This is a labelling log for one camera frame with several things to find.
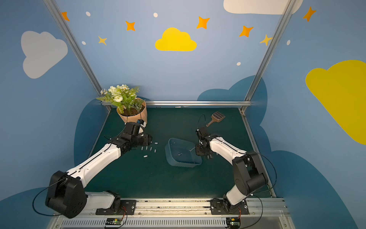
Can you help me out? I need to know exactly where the aluminium back frame rail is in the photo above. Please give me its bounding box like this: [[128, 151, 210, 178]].
[[101, 100, 252, 108]]

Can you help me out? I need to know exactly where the left green circuit board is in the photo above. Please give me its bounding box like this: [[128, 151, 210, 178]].
[[105, 218, 123, 227]]

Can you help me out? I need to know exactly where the green circuit board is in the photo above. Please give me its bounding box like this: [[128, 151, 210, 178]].
[[105, 218, 123, 227], [226, 218, 241, 229]]

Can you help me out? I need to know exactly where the right green circuit board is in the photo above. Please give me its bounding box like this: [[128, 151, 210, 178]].
[[226, 218, 241, 229]]

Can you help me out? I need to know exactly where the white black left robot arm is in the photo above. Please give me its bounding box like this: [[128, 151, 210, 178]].
[[45, 119, 152, 219]]

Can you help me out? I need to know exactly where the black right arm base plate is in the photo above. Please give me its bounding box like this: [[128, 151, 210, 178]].
[[210, 198, 249, 215]]

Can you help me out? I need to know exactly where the brown grid brush tool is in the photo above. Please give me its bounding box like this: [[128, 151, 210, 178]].
[[206, 112, 225, 127]]

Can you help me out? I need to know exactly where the aluminium left corner post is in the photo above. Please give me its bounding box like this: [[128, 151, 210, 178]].
[[43, 0, 102, 97]]

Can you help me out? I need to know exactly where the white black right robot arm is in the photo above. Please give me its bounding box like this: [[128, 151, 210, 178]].
[[195, 127, 268, 208]]

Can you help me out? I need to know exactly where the aluminium corner post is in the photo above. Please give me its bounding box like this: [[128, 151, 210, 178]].
[[43, 0, 102, 97], [240, 0, 300, 115]]

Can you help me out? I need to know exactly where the terracotta ribbed flower pot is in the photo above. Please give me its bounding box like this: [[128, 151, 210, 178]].
[[116, 98, 148, 126]]

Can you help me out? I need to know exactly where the artificial white flower plant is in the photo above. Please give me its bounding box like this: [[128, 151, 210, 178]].
[[96, 85, 142, 116]]

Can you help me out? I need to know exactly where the teal plastic storage box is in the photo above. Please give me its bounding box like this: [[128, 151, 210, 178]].
[[165, 138, 202, 168]]

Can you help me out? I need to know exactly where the aluminium right corner post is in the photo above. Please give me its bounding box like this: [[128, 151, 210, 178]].
[[240, 0, 300, 115]]

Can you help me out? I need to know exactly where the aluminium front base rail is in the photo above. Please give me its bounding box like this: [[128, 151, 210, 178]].
[[48, 197, 295, 229]]

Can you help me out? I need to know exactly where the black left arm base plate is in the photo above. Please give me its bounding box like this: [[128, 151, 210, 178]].
[[95, 199, 137, 216]]

